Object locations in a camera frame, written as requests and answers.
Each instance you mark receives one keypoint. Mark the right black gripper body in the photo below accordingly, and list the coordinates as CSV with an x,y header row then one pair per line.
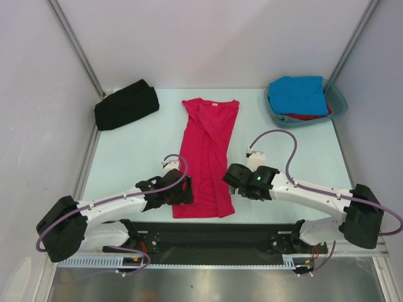
x,y
243,193

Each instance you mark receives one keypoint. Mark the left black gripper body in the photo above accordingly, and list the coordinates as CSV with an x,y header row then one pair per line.
x,y
180,197

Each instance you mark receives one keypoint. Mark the pink t shirt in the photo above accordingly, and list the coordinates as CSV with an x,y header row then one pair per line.
x,y
205,144

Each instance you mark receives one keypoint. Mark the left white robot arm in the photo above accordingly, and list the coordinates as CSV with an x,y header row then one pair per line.
x,y
71,226

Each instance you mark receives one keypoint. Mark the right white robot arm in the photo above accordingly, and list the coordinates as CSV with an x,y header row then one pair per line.
x,y
353,215

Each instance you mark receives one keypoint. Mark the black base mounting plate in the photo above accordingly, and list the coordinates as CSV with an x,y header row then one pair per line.
x,y
217,244

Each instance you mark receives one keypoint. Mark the red t shirt in basket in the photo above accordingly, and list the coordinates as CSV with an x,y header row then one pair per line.
x,y
309,117

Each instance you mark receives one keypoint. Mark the blue t shirt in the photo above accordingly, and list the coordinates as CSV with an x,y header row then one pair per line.
x,y
298,96

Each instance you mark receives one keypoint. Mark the folded black t shirt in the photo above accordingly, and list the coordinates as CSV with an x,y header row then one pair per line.
x,y
126,105

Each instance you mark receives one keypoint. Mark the teal plastic basket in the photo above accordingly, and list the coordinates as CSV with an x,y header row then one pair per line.
x,y
335,101

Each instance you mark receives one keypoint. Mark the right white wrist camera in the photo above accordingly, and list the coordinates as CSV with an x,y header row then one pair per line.
x,y
255,159

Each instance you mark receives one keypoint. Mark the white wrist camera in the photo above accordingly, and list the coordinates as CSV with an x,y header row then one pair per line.
x,y
171,164
255,159

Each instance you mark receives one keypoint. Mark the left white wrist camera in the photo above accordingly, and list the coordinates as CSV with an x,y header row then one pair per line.
x,y
171,164

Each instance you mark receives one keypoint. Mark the right slotted cable duct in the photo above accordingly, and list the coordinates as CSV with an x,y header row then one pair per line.
x,y
300,261

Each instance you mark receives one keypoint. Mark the slotted cable duct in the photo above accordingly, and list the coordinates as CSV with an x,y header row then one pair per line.
x,y
300,261
99,261

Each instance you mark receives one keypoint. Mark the left slotted cable duct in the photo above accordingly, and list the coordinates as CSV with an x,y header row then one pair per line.
x,y
99,261

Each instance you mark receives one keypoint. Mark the right aluminium corner post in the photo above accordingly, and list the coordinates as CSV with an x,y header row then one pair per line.
x,y
364,21

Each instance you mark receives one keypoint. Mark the aluminium corner post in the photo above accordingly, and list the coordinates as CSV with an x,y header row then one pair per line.
x,y
75,44
364,21

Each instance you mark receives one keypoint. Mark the left aluminium corner post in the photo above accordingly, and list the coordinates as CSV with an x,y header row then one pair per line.
x,y
75,44

